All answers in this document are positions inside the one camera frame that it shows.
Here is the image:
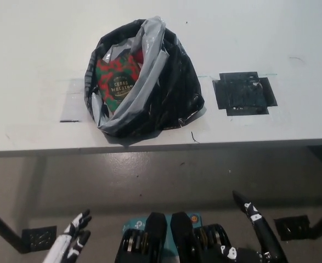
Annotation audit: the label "white and black left hand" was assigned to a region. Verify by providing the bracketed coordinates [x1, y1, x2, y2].
[41, 209, 92, 263]

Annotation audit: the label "black and white right hand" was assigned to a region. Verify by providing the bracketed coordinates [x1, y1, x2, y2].
[219, 191, 290, 263]

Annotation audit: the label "red green coffee bean bag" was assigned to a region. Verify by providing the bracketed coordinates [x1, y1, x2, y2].
[95, 51, 145, 116]

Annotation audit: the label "black plastic bag grey lining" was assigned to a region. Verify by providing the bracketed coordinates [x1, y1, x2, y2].
[83, 15, 206, 145]

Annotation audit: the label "black ribbed robot body blocks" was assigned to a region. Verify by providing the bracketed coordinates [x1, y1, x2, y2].
[114, 210, 238, 263]

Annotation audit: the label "teal router box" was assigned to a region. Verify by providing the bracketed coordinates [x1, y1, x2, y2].
[122, 211, 204, 260]

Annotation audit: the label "black tape patch on table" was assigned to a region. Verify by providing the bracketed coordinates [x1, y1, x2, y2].
[212, 71, 278, 117]

